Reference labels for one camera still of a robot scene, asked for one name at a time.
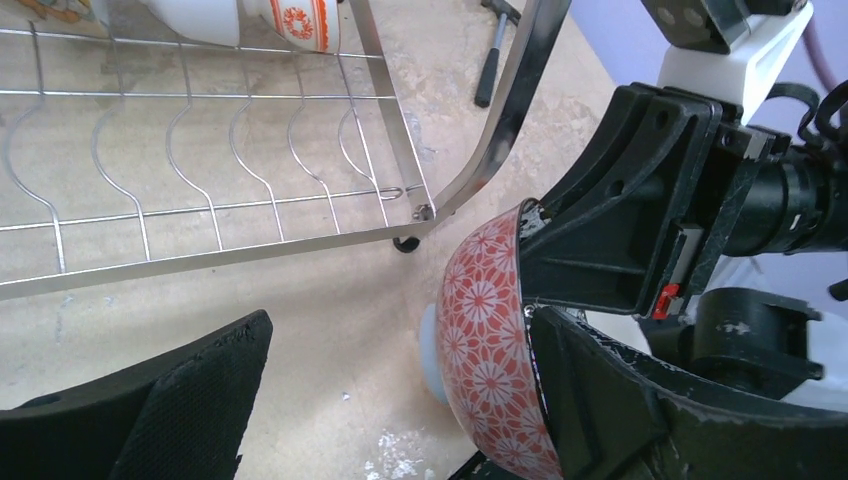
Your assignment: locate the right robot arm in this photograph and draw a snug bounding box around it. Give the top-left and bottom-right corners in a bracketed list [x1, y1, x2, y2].
[518, 83, 847, 399]

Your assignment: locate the steel two-tier dish rack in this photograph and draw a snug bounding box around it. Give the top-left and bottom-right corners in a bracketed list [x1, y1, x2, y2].
[1, 1, 570, 300]

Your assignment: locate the small black hammer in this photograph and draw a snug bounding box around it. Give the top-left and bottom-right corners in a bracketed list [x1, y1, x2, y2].
[473, 0, 521, 108]

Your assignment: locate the black leaf patterned bowl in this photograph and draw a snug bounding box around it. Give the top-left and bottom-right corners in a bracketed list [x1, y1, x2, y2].
[435, 198, 563, 479]

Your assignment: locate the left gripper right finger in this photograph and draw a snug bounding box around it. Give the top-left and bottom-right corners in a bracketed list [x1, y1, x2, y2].
[529, 307, 847, 479]

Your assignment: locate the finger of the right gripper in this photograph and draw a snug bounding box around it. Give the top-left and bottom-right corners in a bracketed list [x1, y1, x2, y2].
[519, 83, 723, 315]

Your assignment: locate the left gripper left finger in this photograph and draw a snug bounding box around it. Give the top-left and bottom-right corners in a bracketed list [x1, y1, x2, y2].
[1, 310, 273, 479]

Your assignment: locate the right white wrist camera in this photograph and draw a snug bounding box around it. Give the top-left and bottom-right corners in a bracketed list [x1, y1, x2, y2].
[642, 0, 814, 125]

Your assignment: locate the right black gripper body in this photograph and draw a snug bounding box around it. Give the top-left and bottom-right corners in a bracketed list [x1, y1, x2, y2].
[689, 124, 847, 287]

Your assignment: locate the orange patterned bowl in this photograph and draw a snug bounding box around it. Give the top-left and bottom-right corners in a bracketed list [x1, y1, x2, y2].
[242, 0, 341, 54]

